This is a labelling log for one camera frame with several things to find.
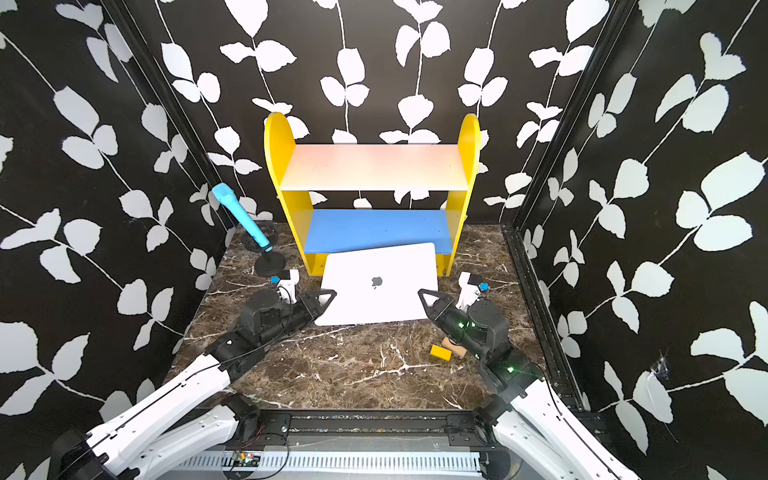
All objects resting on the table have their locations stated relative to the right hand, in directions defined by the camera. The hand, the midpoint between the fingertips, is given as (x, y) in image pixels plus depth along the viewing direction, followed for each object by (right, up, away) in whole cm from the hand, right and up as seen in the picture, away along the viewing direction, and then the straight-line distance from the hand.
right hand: (411, 291), depth 68 cm
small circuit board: (-40, -41, +3) cm, 58 cm away
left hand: (-18, -1, +5) cm, 18 cm away
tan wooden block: (+14, -20, +18) cm, 30 cm away
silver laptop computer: (-8, +1, +5) cm, 10 cm away
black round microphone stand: (-49, +5, +37) cm, 61 cm away
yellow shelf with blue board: (-30, +16, +33) cm, 47 cm away
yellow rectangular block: (+10, -21, +19) cm, 30 cm away
